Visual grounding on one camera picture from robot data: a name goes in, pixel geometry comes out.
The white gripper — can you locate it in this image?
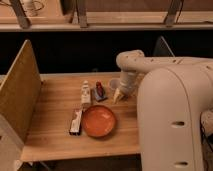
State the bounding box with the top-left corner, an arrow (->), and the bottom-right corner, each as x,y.
113,71 -> 138,103

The white ceramic cup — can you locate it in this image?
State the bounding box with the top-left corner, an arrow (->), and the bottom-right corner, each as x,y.
108,78 -> 119,92

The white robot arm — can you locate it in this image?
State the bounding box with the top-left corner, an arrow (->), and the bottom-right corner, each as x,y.
114,50 -> 213,171

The orange ceramic bowl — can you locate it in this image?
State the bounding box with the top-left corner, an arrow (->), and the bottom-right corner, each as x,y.
81,105 -> 116,138

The white cup on shelf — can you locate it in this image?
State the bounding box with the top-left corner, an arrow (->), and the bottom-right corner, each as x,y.
23,0 -> 37,17

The red and blue toy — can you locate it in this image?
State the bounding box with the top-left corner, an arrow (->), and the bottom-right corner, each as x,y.
93,81 -> 107,102

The white bottle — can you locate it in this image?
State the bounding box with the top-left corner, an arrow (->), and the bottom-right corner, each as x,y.
81,80 -> 91,104

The dark snack bar packet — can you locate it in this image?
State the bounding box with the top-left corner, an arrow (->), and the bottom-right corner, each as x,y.
69,109 -> 83,135

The right divider board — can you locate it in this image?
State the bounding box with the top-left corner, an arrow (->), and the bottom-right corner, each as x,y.
153,36 -> 174,57

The left wooden divider board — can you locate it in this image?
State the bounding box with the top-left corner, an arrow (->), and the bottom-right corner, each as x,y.
0,40 -> 41,146

